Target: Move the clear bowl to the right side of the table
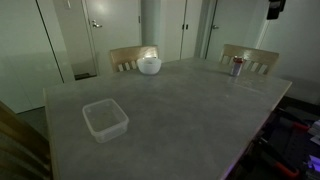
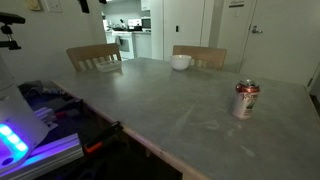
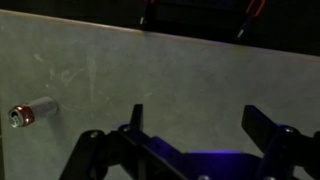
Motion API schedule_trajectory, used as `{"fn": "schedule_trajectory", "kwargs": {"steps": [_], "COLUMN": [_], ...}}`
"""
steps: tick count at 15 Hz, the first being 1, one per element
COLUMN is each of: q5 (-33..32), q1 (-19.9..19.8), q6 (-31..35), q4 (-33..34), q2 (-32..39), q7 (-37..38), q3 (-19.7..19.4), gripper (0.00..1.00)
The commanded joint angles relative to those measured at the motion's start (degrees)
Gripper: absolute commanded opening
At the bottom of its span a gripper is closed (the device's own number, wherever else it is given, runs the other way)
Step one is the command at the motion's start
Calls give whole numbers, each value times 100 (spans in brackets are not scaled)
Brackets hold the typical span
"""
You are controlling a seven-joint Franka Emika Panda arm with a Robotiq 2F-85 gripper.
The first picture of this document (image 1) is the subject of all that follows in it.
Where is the clear plastic food container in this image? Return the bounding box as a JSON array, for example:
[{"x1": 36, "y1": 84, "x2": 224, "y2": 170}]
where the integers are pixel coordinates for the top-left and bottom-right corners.
[{"x1": 82, "y1": 98, "x2": 130, "y2": 144}]

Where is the white ceramic bowl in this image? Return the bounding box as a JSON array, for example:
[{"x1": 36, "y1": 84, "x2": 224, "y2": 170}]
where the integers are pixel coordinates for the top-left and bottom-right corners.
[{"x1": 136, "y1": 57, "x2": 163, "y2": 76}]

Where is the wooden chair with slatted back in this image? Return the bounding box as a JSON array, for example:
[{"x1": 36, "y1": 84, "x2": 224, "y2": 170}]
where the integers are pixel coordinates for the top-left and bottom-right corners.
[
  {"x1": 109, "y1": 45, "x2": 160, "y2": 74},
  {"x1": 218, "y1": 43, "x2": 280, "y2": 76},
  {"x1": 0, "y1": 100, "x2": 53, "y2": 180}
]

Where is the white closet door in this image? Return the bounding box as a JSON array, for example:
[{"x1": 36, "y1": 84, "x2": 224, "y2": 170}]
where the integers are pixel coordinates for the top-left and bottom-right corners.
[
  {"x1": 159, "y1": 0, "x2": 187, "y2": 63},
  {"x1": 180, "y1": 0, "x2": 204, "y2": 60}
]

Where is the red and white soda can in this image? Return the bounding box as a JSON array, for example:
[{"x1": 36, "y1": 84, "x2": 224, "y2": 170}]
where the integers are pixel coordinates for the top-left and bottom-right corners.
[{"x1": 230, "y1": 55, "x2": 246, "y2": 78}]

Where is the white box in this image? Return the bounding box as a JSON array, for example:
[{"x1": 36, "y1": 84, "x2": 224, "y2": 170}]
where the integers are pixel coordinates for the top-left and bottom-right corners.
[{"x1": 308, "y1": 119, "x2": 320, "y2": 146}]

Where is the black wall mounted box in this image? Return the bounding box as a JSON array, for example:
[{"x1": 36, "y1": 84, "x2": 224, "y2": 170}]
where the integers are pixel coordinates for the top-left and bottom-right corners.
[{"x1": 266, "y1": 0, "x2": 287, "y2": 20}]

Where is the black clamp with orange handle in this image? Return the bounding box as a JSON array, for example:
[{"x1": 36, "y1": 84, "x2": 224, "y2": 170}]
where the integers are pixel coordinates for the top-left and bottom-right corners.
[
  {"x1": 256, "y1": 136, "x2": 301, "y2": 179},
  {"x1": 278, "y1": 108, "x2": 311, "y2": 133}
]

